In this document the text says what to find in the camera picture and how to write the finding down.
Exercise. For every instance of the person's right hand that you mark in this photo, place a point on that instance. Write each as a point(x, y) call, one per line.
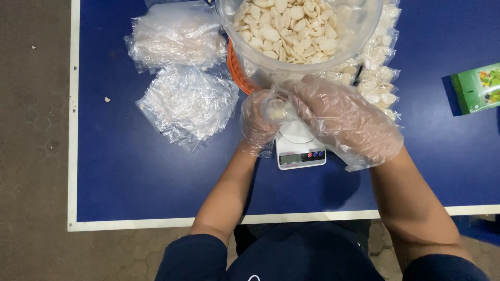
point(347, 117)

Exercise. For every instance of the person's left hand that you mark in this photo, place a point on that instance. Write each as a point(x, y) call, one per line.
point(256, 121)

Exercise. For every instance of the person's right fingers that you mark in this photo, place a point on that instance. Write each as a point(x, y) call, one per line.
point(308, 95)

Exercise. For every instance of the person's left fingers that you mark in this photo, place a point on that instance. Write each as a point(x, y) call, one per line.
point(265, 102)

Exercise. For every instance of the small clear plastic bag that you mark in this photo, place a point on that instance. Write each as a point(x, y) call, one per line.
point(278, 106)

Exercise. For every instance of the orange plastic basket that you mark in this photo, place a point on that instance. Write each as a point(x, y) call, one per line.
point(238, 72)

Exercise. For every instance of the white digital kitchen scale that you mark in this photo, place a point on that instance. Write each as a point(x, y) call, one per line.
point(300, 150)

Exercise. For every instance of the large clear plastic tub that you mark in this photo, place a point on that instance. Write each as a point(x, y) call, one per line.
point(299, 39)

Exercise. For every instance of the heap of white crackers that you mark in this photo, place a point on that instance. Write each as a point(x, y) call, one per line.
point(287, 29)

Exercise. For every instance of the row of filled cracker bags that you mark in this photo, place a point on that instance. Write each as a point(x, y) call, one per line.
point(377, 62)

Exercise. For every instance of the pile of empty plastic bags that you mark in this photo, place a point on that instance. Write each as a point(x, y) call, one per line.
point(187, 105)
point(175, 37)

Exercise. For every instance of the person's dark blue clothing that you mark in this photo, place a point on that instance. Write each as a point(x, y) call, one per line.
point(304, 253)

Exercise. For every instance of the green printed box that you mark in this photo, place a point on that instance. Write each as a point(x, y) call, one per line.
point(476, 89)

